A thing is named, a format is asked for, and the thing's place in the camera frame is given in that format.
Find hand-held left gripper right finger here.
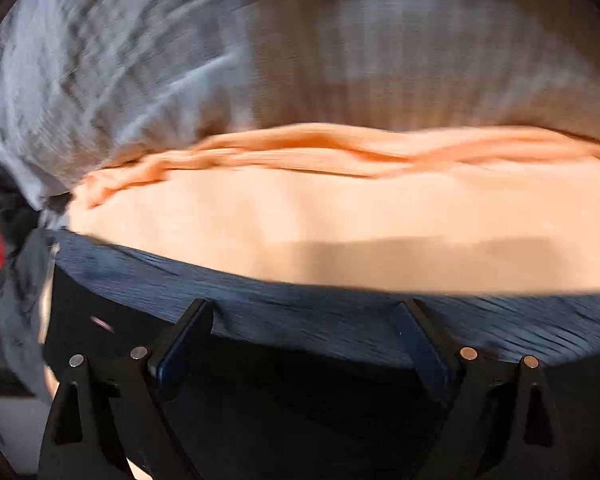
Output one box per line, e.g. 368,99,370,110
400,298,573,480

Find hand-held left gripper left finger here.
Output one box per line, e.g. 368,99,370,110
37,298,215,480

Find black pants with blue waistband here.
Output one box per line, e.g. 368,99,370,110
40,229,600,480

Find grey cloth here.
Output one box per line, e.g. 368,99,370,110
0,230,57,403

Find peach bed sheet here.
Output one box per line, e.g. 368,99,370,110
67,122,600,296

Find grey white striped duvet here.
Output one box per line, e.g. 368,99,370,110
0,0,600,211

